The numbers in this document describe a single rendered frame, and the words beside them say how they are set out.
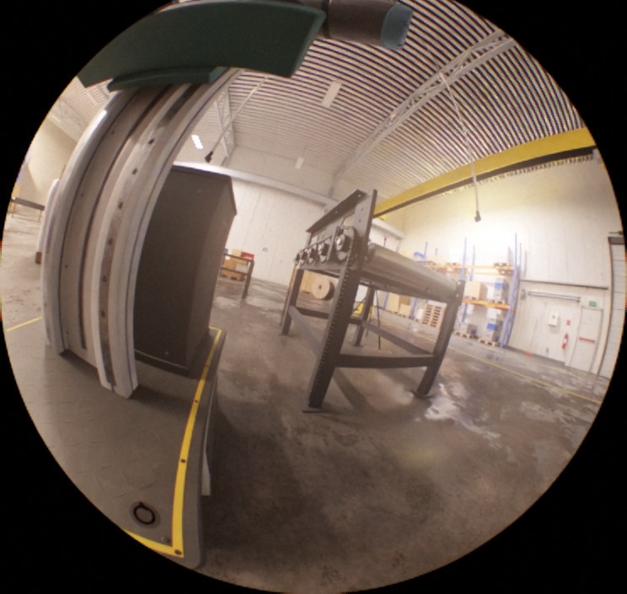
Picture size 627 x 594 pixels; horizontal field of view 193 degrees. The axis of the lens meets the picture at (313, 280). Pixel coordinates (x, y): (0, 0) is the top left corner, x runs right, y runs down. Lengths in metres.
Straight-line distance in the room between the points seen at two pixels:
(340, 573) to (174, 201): 1.01
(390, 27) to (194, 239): 0.65
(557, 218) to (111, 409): 11.07
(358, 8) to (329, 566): 1.21
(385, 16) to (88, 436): 0.90
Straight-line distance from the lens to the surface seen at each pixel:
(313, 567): 0.67
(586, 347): 9.57
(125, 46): 0.60
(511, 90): 9.21
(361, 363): 1.02
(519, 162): 7.81
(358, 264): 0.82
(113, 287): 0.37
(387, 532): 0.76
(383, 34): 0.54
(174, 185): 0.52
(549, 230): 10.44
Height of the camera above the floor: 0.64
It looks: level
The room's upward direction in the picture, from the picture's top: 15 degrees clockwise
